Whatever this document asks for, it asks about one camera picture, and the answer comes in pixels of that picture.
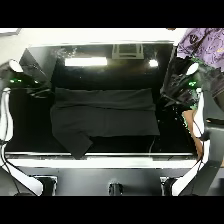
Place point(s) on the black garment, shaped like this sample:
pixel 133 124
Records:
pixel 106 116

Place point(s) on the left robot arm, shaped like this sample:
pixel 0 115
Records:
pixel 6 113

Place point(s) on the person's forearm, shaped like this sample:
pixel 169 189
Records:
pixel 192 133

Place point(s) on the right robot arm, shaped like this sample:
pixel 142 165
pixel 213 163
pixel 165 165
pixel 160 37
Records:
pixel 203 110

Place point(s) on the heap of clothes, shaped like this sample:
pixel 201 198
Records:
pixel 215 81

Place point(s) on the purple patterned garment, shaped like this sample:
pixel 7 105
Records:
pixel 203 43

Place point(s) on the silver frame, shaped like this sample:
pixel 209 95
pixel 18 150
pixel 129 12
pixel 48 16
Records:
pixel 100 162

